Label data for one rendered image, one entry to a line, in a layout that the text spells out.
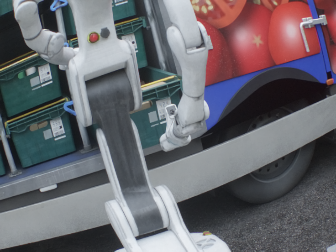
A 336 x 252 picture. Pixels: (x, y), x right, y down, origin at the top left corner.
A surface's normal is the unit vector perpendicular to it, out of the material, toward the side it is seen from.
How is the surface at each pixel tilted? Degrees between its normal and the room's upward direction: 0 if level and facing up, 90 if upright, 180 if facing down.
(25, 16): 139
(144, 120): 98
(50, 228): 90
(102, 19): 117
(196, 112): 122
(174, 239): 31
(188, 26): 95
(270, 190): 72
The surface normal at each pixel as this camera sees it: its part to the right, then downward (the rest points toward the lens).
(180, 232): 0.04, -0.60
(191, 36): 0.37, 0.33
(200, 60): 0.47, 0.47
